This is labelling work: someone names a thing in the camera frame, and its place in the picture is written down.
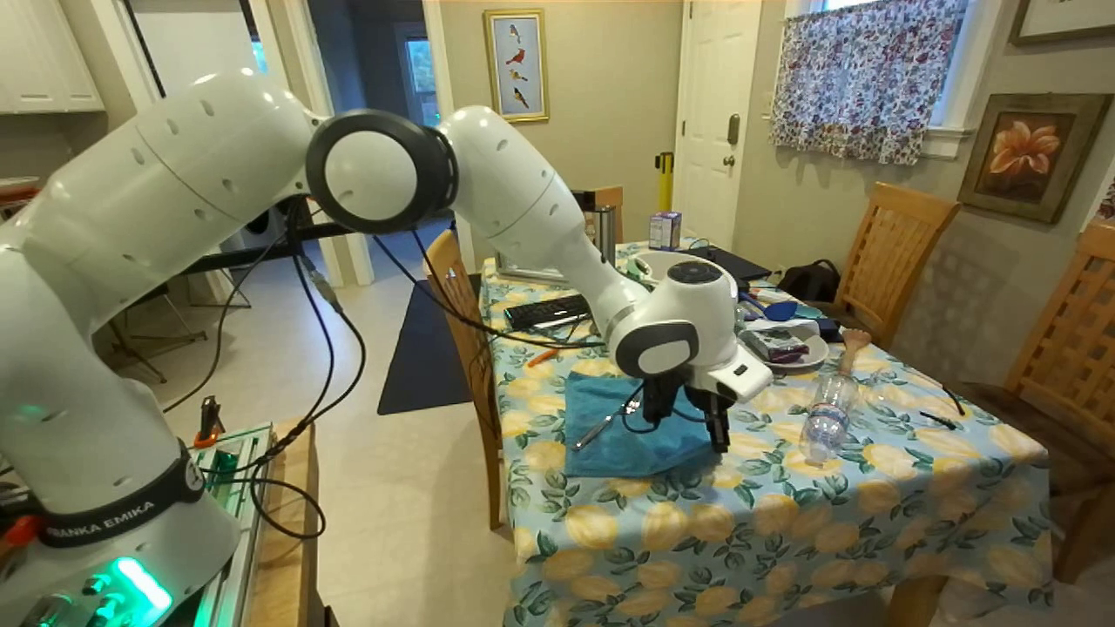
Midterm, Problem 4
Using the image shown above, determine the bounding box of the lemon print tablecloth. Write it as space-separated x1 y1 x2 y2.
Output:
479 239 1058 627

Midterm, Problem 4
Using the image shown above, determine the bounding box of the wooden chair right side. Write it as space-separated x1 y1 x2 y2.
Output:
962 224 1115 580

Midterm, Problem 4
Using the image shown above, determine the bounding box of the flower framed picture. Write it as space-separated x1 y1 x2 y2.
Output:
958 93 1113 227

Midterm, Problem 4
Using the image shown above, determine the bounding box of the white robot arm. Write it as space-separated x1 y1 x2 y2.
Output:
0 70 771 627

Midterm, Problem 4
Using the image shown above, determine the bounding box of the clear plastic water bottle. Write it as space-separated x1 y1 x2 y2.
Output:
803 327 872 463

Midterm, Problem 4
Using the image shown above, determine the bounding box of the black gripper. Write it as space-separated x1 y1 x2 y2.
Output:
640 376 735 452

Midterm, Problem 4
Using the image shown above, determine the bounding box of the bird framed picture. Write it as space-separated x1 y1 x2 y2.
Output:
484 10 552 124

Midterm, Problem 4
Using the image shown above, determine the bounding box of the floral window curtain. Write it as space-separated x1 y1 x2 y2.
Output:
771 0 970 167

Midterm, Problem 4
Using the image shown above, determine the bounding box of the blue towel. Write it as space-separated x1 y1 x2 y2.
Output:
561 372 718 481

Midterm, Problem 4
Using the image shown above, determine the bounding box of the wooden chair near door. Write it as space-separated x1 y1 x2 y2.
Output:
424 228 502 528

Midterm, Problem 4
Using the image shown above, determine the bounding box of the wooden chair by window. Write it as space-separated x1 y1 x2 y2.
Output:
835 182 958 346

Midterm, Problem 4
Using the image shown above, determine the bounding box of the black bag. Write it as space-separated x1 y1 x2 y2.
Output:
781 256 839 304

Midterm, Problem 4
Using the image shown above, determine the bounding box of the white door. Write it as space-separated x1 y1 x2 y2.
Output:
674 0 760 246

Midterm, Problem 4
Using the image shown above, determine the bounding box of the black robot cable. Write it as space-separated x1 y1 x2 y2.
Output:
159 228 605 544

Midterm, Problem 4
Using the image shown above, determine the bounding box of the black rectangular box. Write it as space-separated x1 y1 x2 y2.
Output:
507 296 590 331

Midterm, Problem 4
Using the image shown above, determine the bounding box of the white plate with items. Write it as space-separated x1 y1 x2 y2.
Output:
739 305 829 372

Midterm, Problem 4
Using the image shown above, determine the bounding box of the dark blue floor mat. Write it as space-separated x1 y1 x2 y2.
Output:
376 277 471 414

